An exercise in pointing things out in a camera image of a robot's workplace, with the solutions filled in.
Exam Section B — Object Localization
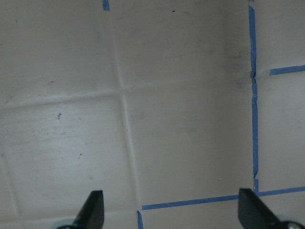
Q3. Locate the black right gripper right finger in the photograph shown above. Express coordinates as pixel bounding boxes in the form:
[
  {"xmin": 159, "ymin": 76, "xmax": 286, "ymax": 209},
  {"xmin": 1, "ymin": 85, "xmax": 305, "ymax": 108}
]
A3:
[{"xmin": 238, "ymin": 188, "xmax": 305, "ymax": 229}]

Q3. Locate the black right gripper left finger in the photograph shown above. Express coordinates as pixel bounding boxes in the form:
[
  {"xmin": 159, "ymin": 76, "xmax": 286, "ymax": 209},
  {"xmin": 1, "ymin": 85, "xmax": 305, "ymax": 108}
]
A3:
[{"xmin": 58, "ymin": 190, "xmax": 104, "ymax": 229}]

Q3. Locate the brown paper table cover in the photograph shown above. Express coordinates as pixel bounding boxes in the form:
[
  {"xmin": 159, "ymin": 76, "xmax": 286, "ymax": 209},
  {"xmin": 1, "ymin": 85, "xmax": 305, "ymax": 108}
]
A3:
[{"xmin": 0, "ymin": 0, "xmax": 305, "ymax": 229}]

